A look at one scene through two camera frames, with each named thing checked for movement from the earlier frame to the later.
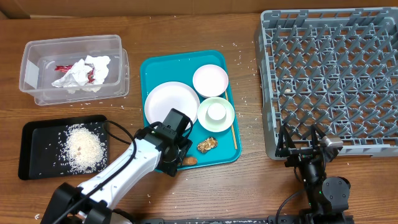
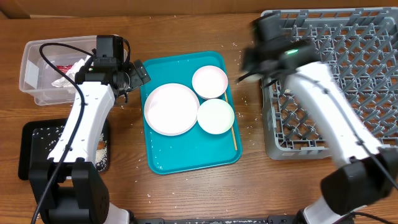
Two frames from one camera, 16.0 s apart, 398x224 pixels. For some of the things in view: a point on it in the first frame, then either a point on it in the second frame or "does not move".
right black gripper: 298,155 → 248,66
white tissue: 76,78 does not move
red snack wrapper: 65,68 does not move
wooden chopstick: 232,125 does not move
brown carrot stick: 189,160 → 101,145
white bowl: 210,81 does not move
